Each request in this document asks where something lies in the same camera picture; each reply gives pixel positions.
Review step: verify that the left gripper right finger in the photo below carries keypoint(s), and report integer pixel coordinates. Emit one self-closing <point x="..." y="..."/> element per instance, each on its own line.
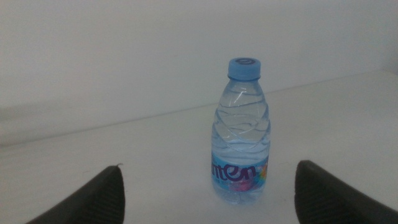
<point x="323" y="199"/>

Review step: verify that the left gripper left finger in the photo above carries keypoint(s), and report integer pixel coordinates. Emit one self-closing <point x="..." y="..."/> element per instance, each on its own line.
<point x="93" y="202"/>

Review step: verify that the small water bottle blue cap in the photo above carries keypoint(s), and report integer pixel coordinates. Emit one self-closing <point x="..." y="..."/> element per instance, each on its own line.
<point x="241" y="130"/>

